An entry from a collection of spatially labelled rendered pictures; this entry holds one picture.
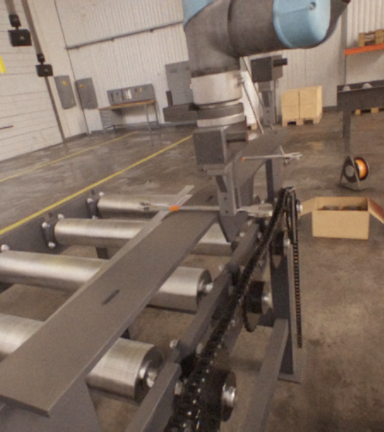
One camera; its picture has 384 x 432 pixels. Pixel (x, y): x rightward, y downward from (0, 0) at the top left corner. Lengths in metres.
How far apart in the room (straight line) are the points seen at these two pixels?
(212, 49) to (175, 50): 11.38
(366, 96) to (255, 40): 5.27
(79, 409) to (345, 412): 1.46
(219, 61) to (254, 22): 0.07
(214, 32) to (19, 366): 0.45
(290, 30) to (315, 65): 10.28
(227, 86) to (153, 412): 0.50
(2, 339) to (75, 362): 0.60
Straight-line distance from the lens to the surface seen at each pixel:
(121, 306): 0.41
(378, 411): 1.83
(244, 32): 0.50
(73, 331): 0.40
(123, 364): 0.73
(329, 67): 10.74
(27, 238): 1.57
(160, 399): 0.62
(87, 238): 1.45
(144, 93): 12.37
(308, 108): 8.73
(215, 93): 0.53
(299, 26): 0.48
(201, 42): 0.53
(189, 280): 0.92
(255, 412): 1.34
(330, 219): 3.04
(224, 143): 0.50
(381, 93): 5.76
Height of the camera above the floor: 1.39
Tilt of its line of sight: 22 degrees down
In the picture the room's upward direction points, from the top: 9 degrees counter-clockwise
